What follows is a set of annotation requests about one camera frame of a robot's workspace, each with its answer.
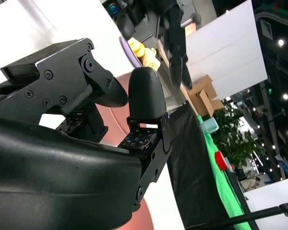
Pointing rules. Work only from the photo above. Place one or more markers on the white low wall panel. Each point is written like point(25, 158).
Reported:
point(271, 194)

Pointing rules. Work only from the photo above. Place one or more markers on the purple plate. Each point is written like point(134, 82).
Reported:
point(132, 57)

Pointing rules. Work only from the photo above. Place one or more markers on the mint green cup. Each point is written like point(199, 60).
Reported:
point(209, 125)

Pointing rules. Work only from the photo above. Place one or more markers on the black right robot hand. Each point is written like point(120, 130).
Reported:
point(50, 167)

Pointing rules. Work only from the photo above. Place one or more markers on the white partition board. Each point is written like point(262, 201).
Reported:
point(225, 52)

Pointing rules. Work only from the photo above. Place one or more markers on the black tripod bar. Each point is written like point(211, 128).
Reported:
point(254, 215)

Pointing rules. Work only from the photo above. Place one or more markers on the dark computer monitor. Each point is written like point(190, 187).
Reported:
point(114, 8)

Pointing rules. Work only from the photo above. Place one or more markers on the seated person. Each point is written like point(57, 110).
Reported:
point(250, 183)

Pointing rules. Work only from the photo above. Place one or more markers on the blue sign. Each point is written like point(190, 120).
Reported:
point(285, 166)

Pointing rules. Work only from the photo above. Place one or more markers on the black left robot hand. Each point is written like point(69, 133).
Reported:
point(178, 48)

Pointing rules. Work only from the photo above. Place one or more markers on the orange lit screen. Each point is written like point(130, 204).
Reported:
point(190, 30)

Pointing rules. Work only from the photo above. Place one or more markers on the green leafy plant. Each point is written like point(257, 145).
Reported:
point(237, 139)

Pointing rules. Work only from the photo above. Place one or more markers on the yellow toy food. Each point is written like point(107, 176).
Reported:
point(138, 48)

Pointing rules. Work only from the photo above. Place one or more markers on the beige toy food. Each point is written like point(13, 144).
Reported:
point(152, 61)

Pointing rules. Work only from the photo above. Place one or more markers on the black backdrop cloth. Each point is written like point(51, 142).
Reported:
point(194, 167)

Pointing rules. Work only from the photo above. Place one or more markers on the brown cardboard box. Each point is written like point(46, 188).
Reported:
point(204, 95)

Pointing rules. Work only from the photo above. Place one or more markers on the green cloth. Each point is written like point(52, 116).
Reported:
point(225, 191)

